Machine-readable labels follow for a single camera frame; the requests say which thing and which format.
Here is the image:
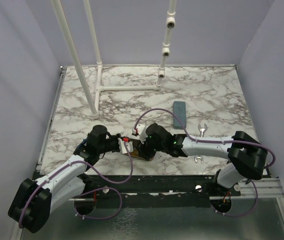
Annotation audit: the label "black cylinder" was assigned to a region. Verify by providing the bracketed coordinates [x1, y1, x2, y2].
[131, 139, 156, 161]

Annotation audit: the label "silver wrench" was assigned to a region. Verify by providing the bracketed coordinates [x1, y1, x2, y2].
[194, 124, 208, 163]

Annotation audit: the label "blue-grey glasses case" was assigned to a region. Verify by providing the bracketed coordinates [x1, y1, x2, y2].
[173, 101, 187, 130]

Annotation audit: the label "aluminium extrusion rail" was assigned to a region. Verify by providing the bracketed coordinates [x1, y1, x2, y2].
[238, 177, 284, 199]

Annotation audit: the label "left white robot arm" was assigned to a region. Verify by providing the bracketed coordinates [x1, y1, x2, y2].
[8, 125, 132, 233]

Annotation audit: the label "purple cable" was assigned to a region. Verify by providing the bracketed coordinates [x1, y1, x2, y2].
[18, 141, 134, 229]
[134, 107, 276, 218]

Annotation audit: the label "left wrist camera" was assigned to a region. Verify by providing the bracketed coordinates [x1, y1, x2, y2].
[118, 136, 134, 154]

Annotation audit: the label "blue-handled pliers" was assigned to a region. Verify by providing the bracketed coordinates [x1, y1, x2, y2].
[74, 142, 85, 155]

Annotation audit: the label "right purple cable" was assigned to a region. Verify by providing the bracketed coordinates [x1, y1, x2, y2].
[134, 107, 276, 218]

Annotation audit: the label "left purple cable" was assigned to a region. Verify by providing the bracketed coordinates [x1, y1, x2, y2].
[18, 141, 134, 229]

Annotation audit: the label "white PVC pipe frame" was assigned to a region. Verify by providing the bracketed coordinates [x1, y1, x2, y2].
[51, 0, 177, 119]

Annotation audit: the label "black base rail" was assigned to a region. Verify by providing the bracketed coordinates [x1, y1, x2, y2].
[33, 171, 242, 210]

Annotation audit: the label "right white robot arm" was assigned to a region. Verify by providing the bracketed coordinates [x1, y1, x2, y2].
[133, 123, 268, 196]

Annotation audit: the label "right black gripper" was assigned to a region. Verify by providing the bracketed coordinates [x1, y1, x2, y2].
[135, 131, 167, 160]

